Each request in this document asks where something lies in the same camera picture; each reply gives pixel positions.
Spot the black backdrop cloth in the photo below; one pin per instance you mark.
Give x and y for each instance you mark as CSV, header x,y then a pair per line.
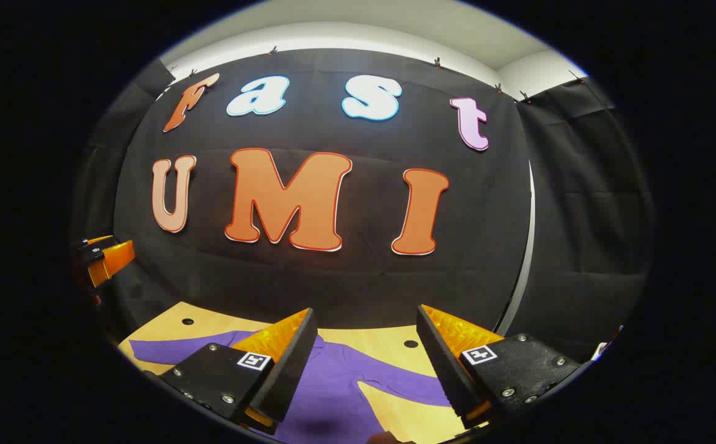
x,y
364,277

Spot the purple knit garment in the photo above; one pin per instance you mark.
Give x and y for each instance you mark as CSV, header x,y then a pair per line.
x,y
333,382

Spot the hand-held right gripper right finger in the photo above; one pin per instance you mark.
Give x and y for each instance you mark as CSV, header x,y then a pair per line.
x,y
441,364

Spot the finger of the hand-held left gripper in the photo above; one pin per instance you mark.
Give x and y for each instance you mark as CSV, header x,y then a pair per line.
x,y
89,248
114,259

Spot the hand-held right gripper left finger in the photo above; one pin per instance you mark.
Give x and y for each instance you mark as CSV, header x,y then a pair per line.
x,y
293,370

